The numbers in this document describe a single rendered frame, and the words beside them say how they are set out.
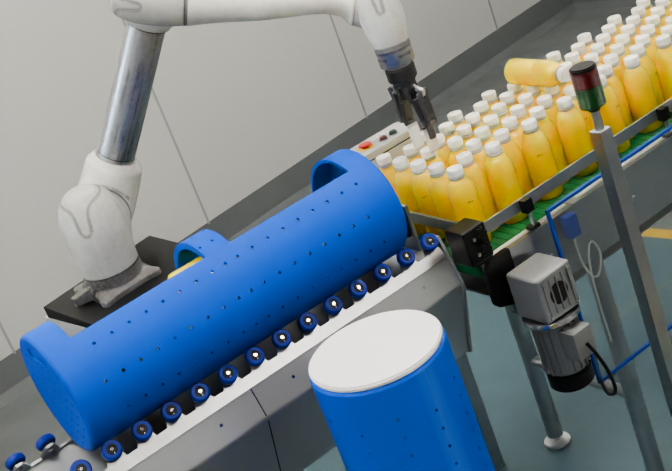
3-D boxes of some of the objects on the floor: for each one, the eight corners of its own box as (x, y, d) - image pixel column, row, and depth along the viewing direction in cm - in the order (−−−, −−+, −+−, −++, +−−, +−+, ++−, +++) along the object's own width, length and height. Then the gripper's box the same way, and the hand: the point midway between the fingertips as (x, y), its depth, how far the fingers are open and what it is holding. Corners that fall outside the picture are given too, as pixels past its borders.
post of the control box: (487, 467, 377) (381, 174, 341) (496, 460, 379) (392, 167, 342) (495, 471, 374) (390, 176, 337) (505, 464, 376) (401, 169, 339)
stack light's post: (694, 504, 331) (587, 131, 291) (704, 495, 333) (599, 124, 293) (706, 509, 328) (600, 133, 288) (716, 500, 330) (611, 125, 290)
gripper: (365, 69, 313) (394, 153, 322) (409, 72, 298) (439, 160, 306) (387, 57, 316) (416, 139, 325) (433, 59, 301) (461, 146, 310)
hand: (423, 138), depth 315 cm, fingers open, 6 cm apart
